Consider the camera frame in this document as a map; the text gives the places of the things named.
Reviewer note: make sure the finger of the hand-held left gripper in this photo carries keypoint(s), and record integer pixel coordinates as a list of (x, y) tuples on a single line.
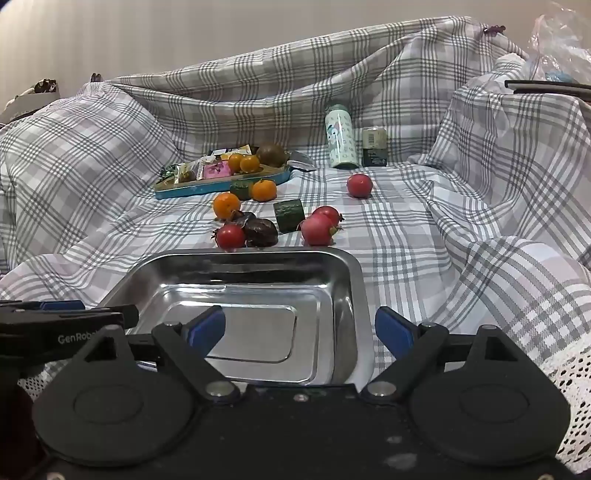
[(129, 317), (60, 305)]

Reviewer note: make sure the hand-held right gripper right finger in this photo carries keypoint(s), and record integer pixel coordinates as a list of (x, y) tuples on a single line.
[(392, 330)]

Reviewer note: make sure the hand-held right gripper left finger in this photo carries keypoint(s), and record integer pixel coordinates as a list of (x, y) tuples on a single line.
[(207, 330)]

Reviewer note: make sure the stainless steel tray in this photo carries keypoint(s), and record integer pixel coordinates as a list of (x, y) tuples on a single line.
[(258, 295)]

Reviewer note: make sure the red tomato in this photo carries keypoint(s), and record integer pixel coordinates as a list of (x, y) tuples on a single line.
[(359, 185), (230, 236)]

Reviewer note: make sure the dark purple passion fruit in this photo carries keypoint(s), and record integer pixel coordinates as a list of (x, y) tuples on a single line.
[(242, 217), (261, 232)]

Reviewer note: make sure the orange without stem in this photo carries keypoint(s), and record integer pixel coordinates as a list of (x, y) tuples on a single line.
[(226, 205)]

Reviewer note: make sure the green cucumber piece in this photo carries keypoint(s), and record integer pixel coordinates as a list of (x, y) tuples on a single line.
[(241, 189), (288, 215)]

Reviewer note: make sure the orange with green stem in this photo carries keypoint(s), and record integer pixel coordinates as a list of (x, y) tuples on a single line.
[(263, 189)]

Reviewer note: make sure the grey plaid cloth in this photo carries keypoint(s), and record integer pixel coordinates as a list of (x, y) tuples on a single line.
[(415, 258)]

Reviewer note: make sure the blue snack tray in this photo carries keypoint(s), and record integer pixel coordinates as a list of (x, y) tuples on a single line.
[(207, 187)]

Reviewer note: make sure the green candy wrapper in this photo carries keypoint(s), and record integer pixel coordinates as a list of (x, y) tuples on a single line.
[(170, 172)]

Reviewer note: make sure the brown snack packet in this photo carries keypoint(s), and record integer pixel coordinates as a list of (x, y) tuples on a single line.
[(189, 171)]

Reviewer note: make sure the pink snack packet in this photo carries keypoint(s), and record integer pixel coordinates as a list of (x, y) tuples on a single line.
[(217, 170)]

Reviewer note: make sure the small orange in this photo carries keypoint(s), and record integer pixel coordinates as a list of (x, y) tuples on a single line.
[(234, 161), (250, 163)]

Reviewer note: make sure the cream snack packet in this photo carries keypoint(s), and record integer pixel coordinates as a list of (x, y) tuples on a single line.
[(207, 159)]

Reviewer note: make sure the black white snack packet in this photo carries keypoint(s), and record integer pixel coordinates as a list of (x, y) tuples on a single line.
[(220, 151)]

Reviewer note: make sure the green drink can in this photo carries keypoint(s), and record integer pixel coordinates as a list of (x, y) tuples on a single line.
[(374, 146)]

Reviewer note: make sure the yellow snack packet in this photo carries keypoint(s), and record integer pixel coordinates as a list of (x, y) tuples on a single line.
[(242, 148)]

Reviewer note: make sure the brown green round fruit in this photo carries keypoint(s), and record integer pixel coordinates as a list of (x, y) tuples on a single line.
[(271, 154)]

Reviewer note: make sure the silver foil packet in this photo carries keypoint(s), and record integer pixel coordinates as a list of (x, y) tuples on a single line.
[(300, 161)]

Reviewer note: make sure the white patterned bottle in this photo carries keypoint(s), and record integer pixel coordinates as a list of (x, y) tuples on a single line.
[(340, 136)]

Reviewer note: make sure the white cardboard box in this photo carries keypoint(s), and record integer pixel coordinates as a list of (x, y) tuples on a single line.
[(27, 99)]

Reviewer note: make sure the black flat board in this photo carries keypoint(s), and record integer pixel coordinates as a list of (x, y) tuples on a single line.
[(549, 86)]

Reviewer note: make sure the purple clip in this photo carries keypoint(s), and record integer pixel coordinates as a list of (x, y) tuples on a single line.
[(494, 30)]

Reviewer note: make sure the clear plastic bag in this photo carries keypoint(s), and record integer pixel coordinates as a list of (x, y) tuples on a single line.
[(561, 41)]

